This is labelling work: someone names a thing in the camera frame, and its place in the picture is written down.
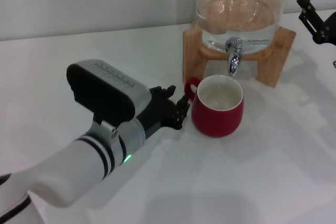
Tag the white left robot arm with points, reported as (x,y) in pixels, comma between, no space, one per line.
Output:
(65,171)

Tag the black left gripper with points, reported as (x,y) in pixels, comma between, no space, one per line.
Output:
(160,113)

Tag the chrome faucet tap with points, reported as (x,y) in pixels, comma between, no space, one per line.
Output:
(234,62)

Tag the wooden dispenser stand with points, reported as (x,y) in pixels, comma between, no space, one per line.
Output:
(193,58)

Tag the grey black wrist camera box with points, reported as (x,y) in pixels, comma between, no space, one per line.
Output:
(105,93)

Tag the glass water dispenser jar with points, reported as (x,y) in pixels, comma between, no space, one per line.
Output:
(236,6)

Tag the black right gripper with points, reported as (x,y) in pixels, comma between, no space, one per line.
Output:
(328,28)

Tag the red ceramic cup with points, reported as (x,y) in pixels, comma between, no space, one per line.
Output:
(218,119)

